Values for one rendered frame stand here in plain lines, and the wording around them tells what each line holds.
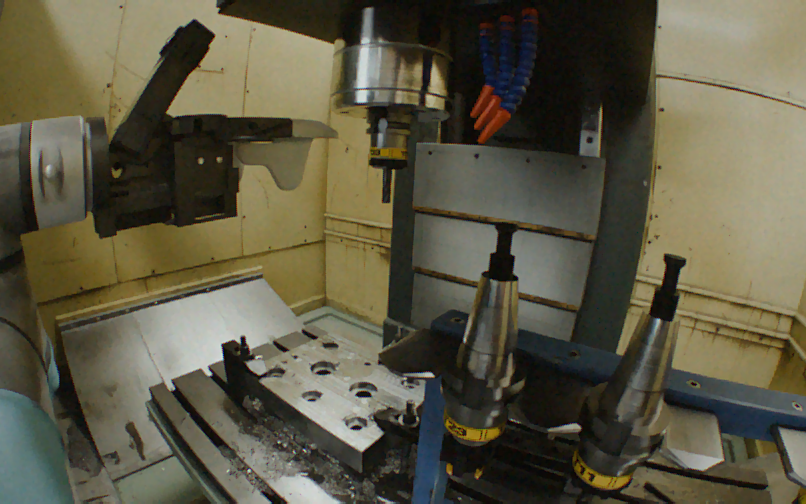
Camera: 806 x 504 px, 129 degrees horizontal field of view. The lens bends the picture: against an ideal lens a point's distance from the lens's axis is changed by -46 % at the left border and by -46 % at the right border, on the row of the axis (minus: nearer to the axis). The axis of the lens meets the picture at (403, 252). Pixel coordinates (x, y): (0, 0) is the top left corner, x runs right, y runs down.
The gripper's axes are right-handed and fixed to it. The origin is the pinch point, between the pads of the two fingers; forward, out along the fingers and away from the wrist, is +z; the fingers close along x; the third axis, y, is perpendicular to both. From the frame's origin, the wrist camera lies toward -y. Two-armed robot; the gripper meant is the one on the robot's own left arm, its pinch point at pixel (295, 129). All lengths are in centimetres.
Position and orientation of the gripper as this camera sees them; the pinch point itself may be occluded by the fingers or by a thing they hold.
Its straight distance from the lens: 37.0
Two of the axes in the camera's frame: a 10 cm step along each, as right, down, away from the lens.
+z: 5.8, -2.0, 7.9
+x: 8.1, 1.9, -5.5
